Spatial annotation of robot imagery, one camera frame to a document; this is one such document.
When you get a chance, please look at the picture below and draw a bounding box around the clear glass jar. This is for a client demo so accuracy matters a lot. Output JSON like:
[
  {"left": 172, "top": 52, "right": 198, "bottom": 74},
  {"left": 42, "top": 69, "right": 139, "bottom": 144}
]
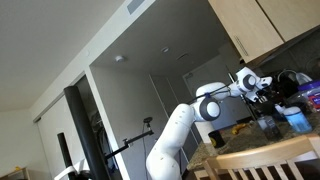
[{"left": 257, "top": 114, "right": 284, "bottom": 141}]

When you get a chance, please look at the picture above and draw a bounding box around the white bent bar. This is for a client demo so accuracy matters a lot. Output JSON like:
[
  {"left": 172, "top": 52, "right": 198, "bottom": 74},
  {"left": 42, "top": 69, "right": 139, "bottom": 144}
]
[{"left": 53, "top": 159, "right": 91, "bottom": 180}]

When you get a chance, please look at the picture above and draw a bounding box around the plain beige cabinet door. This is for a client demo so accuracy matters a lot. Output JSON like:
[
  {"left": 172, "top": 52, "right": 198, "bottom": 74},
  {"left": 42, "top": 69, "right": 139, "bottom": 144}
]
[{"left": 256, "top": 0, "right": 320, "bottom": 43}]

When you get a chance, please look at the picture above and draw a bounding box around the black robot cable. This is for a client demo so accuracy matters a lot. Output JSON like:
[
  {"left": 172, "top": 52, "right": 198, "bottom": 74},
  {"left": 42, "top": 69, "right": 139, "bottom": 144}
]
[{"left": 186, "top": 84, "right": 235, "bottom": 105}]

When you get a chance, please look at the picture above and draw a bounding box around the blue container white lid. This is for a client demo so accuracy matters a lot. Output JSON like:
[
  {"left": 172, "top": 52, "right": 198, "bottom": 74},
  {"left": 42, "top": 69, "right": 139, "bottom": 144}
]
[{"left": 283, "top": 106, "right": 313, "bottom": 134}]

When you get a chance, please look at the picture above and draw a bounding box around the wooden chair back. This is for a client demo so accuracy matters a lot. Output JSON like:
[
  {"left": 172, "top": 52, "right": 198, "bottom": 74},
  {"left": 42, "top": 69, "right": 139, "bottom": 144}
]
[{"left": 203, "top": 133, "right": 320, "bottom": 180}]

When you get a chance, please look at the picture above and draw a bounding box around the yellow banana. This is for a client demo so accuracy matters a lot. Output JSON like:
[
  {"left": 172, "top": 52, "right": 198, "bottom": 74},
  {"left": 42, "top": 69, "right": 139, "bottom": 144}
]
[{"left": 231, "top": 123, "right": 249, "bottom": 136}]

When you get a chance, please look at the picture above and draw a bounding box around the clear jar purple lid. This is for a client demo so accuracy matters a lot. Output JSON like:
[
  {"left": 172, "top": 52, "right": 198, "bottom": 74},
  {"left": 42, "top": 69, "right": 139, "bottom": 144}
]
[{"left": 297, "top": 79, "right": 320, "bottom": 113}]

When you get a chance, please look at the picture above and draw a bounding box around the wooden side furniture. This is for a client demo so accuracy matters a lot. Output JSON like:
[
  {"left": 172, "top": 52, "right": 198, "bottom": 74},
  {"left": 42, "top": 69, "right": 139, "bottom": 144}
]
[{"left": 0, "top": 166, "right": 30, "bottom": 180}]

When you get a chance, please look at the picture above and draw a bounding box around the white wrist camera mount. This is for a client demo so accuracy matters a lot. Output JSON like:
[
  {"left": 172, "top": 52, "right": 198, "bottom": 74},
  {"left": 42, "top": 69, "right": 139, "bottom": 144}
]
[{"left": 259, "top": 76, "right": 273, "bottom": 89}]

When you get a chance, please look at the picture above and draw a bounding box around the black coffee machine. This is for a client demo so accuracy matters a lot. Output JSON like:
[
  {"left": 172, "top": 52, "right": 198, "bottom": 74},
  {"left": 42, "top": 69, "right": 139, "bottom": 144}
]
[{"left": 253, "top": 74, "right": 300, "bottom": 113}]

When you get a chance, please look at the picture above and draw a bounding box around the beige cabinet door with vent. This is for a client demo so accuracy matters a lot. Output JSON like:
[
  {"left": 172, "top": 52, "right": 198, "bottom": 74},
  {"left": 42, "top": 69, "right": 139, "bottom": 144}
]
[{"left": 208, "top": 0, "right": 285, "bottom": 64}]

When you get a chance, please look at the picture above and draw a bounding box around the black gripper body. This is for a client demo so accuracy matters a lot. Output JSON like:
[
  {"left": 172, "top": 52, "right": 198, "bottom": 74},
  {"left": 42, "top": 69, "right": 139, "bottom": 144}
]
[{"left": 261, "top": 85, "right": 280, "bottom": 103}]

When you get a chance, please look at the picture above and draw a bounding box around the clear pitcher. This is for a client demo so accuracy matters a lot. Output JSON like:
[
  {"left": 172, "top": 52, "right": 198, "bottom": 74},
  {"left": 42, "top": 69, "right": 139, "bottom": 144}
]
[{"left": 278, "top": 69, "right": 313, "bottom": 86}]

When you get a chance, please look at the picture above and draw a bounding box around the short black pole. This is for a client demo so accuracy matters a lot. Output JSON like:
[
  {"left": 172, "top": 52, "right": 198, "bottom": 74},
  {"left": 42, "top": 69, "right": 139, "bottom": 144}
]
[{"left": 57, "top": 132, "right": 78, "bottom": 180}]

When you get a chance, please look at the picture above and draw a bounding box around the black mug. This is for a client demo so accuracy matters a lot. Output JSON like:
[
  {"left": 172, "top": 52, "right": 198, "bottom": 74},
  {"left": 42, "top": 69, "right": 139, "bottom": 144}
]
[{"left": 208, "top": 129, "right": 226, "bottom": 150}]

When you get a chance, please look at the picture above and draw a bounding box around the tall black pole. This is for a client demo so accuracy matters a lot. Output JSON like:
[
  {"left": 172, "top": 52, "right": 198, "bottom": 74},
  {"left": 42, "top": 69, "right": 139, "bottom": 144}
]
[{"left": 63, "top": 85, "right": 113, "bottom": 180}]

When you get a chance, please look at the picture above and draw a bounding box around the black camera on tripod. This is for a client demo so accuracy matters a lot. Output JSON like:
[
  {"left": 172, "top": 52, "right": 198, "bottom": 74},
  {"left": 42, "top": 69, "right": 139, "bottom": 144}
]
[{"left": 142, "top": 116, "right": 154, "bottom": 134}]

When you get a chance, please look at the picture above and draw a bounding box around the grey ceiling vent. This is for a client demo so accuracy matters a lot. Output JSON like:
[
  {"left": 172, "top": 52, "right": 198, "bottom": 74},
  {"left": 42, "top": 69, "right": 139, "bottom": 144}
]
[{"left": 126, "top": 0, "right": 147, "bottom": 16}]

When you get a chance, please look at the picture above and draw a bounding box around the white smoke detector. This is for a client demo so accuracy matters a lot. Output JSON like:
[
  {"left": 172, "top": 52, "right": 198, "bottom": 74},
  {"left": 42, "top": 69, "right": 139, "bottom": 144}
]
[{"left": 114, "top": 55, "right": 127, "bottom": 64}]

